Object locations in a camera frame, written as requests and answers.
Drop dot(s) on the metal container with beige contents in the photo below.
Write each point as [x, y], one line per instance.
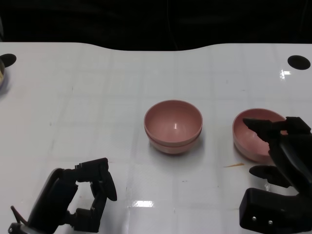
[1, 75]

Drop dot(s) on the black round table grommet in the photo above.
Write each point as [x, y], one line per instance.
[298, 62]
[8, 59]

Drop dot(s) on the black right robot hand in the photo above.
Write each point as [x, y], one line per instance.
[292, 151]

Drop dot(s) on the pink plastic bowl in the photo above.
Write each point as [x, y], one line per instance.
[170, 122]
[170, 149]
[248, 146]

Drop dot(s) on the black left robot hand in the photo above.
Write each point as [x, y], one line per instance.
[56, 195]

